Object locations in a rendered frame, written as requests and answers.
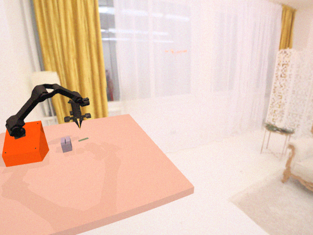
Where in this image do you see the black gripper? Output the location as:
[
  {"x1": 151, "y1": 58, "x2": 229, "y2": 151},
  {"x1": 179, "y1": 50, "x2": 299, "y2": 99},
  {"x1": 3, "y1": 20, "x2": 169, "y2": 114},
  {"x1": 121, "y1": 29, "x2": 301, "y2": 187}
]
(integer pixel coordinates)
[{"x1": 64, "y1": 108, "x2": 91, "y2": 128}]

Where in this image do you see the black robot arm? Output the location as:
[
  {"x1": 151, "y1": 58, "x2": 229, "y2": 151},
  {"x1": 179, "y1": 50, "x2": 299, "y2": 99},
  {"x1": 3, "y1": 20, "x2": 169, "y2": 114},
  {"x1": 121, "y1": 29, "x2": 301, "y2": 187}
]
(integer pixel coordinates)
[{"x1": 5, "y1": 83, "x2": 90, "y2": 140}]

